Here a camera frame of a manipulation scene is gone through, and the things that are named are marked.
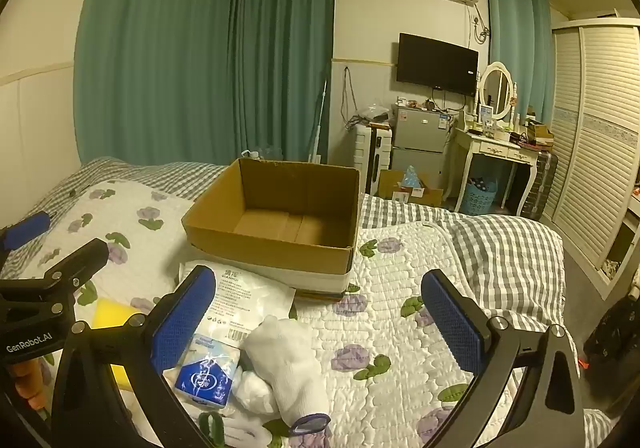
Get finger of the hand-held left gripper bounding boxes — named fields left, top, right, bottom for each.
left=42, top=237, right=110, bottom=300
left=0, top=211, right=52, bottom=261

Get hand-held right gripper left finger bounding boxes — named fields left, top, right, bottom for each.
left=51, top=265, right=217, bottom=448

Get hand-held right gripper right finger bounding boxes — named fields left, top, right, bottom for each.
left=421, top=269, right=586, bottom=448

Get blue tissue pack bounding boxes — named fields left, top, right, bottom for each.
left=174, top=333, right=242, bottom=405

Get yellow sponge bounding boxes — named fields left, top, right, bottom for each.
left=90, top=298, right=145, bottom=391

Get white cotton pad packet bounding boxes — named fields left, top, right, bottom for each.
left=177, top=261, right=297, bottom=344

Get white sock with dark-striped cuff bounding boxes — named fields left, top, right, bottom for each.
left=240, top=314, right=332, bottom=436

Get white cloth glove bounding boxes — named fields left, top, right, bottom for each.
left=200, top=413, right=273, bottom=448

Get person's left hand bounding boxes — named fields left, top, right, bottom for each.
left=9, top=359, right=48, bottom=411

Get white floral quilt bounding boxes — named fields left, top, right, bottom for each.
left=5, top=181, right=581, bottom=448

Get blue plastic basket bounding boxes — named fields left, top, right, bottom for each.
left=459, top=177, right=498, bottom=215

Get small brown cardboard box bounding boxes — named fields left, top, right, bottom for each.
left=377, top=169, right=445, bottom=206

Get teal plastic bag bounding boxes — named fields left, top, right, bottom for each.
left=401, top=165, right=426, bottom=188

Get black bag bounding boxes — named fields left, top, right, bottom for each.
left=582, top=295, right=640, bottom=369

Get dark suitcase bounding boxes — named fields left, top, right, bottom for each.
left=520, top=148, right=558, bottom=221

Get white dressing table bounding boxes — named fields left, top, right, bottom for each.
left=452, top=121, right=543, bottom=216

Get white suitcase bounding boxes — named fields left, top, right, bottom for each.
left=354, top=122, right=393, bottom=194

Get grey small fridge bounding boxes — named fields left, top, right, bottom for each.
left=390, top=103, right=448, bottom=189

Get brown box on dresser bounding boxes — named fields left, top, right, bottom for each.
left=525, top=121, right=555, bottom=144

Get wide teal curtain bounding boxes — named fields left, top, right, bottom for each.
left=74, top=0, right=242, bottom=166

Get white slatted wardrobe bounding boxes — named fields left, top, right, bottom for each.
left=542, top=17, right=640, bottom=284

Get clear plastic bag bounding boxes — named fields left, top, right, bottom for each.
left=357, top=103, right=391, bottom=125

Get white mop pole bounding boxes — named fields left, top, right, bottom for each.
left=312, top=78, right=328, bottom=164

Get oval vanity mirror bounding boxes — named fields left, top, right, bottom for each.
left=476, top=61, right=516, bottom=121

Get narrow teal curtain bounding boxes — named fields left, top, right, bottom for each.
left=486, top=0, right=557, bottom=129

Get hanging wall cables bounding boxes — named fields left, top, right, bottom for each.
left=341, top=66, right=358, bottom=129

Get black wall television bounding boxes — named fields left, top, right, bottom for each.
left=396, top=33, right=479, bottom=98

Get air conditioner power cord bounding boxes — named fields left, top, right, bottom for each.
left=470, top=3, right=493, bottom=44

